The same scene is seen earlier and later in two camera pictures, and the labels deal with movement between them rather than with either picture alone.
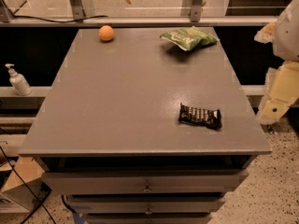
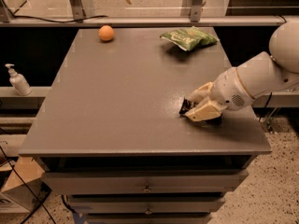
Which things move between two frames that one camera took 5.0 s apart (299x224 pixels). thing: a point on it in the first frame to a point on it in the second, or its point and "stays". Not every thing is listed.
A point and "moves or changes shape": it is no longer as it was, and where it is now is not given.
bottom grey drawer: x=148 y=217 stays
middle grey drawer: x=147 y=203 stays
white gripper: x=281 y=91 to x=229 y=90
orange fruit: x=106 y=33 stays
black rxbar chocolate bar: x=202 y=117 moves or changes shape
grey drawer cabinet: x=145 y=125 stays
